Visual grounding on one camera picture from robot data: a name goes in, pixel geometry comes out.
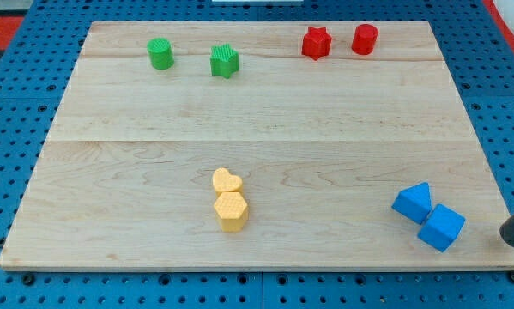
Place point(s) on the yellow heart block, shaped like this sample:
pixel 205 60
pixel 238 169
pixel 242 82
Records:
pixel 223 181

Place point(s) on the green cylinder block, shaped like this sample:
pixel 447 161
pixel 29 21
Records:
pixel 160 53

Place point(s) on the red star block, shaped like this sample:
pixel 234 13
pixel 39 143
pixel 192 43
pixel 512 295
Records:
pixel 316 43

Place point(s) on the wooden board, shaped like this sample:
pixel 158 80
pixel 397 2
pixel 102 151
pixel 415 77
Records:
pixel 123 182

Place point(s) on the red cylinder block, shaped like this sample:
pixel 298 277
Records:
pixel 364 40

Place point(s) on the blue cube block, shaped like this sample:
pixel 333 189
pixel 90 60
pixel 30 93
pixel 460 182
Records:
pixel 441 228

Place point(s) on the yellow hexagon block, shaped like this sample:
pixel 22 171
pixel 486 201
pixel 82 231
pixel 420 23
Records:
pixel 232 211

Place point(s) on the green star block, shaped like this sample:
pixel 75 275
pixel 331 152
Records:
pixel 224 60

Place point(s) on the blue triangle block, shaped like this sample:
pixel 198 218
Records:
pixel 414 202

